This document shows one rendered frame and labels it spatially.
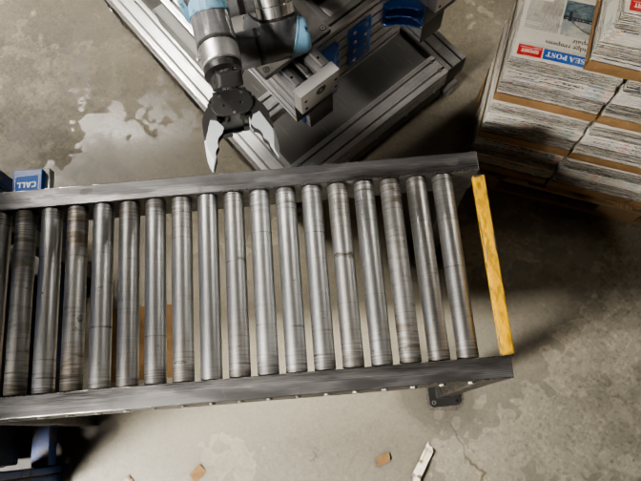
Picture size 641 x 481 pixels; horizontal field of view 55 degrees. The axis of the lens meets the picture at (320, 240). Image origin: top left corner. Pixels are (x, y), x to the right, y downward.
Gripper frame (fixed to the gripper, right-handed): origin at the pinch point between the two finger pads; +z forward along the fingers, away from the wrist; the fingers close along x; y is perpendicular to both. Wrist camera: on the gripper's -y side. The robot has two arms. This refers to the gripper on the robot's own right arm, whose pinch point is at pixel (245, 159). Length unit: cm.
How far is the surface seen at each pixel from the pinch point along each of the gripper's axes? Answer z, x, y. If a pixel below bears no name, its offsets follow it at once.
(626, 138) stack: -9, -111, 55
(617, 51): -19, -92, 21
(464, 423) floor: 56, -59, 117
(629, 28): -19, -90, 12
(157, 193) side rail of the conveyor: -18, 20, 46
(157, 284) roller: 5, 24, 47
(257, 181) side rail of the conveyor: -14.4, -4.4, 43.4
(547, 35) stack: -33, -84, 31
